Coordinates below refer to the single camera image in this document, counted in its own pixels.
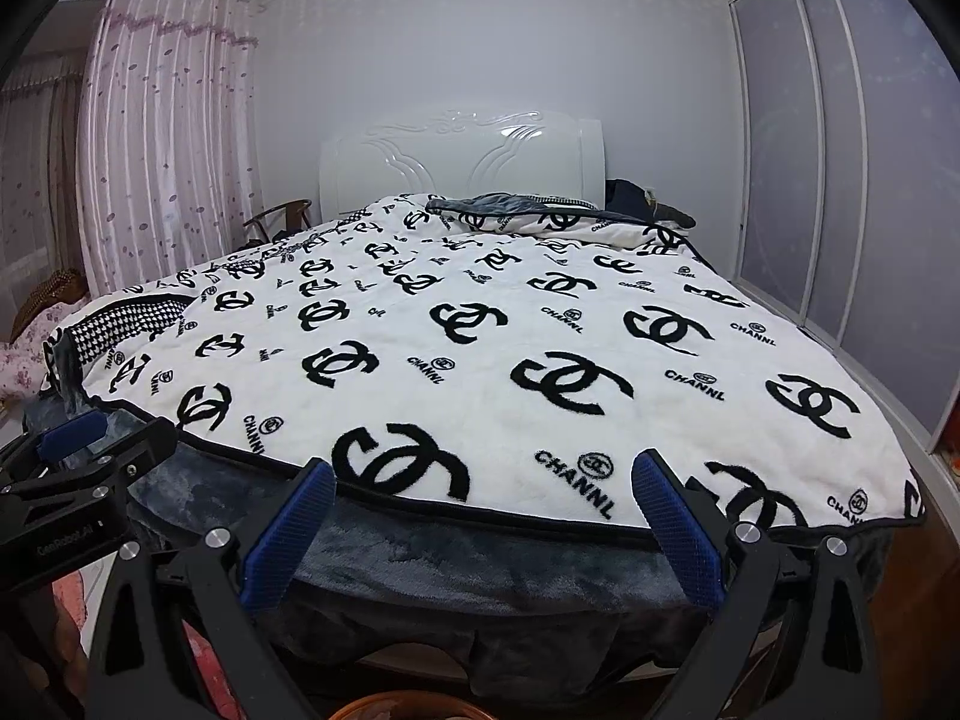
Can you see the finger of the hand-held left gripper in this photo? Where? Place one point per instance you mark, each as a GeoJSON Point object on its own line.
{"type": "Point", "coordinates": [135, 450]}
{"type": "Point", "coordinates": [75, 433]}

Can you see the white black printed pillow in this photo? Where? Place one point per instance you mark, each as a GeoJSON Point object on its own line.
{"type": "Point", "coordinates": [577, 225]}

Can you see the pink sheer curtain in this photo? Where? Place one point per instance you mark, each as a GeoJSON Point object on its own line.
{"type": "Point", "coordinates": [165, 127]}

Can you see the dark clothes pile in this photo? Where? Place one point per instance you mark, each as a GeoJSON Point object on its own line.
{"type": "Point", "coordinates": [630, 199]}

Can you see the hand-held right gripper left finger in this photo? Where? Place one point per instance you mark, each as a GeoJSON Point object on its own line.
{"type": "Point", "coordinates": [289, 532]}

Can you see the brown curtain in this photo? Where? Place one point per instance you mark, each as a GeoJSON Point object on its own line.
{"type": "Point", "coordinates": [37, 165]}

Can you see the white black printed blanket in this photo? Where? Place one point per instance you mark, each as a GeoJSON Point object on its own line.
{"type": "Point", "coordinates": [487, 360]}

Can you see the dark wooden chair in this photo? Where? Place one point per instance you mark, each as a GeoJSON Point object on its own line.
{"type": "Point", "coordinates": [289, 202]}

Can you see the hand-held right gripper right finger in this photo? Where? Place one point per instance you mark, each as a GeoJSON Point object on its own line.
{"type": "Point", "coordinates": [675, 532]}

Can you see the grey sliding door wardrobe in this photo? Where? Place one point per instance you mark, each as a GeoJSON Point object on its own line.
{"type": "Point", "coordinates": [862, 165]}

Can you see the white glossy headboard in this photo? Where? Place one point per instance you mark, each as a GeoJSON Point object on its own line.
{"type": "Point", "coordinates": [450, 157]}

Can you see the brown wicker chair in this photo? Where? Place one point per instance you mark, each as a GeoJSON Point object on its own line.
{"type": "Point", "coordinates": [49, 296]}

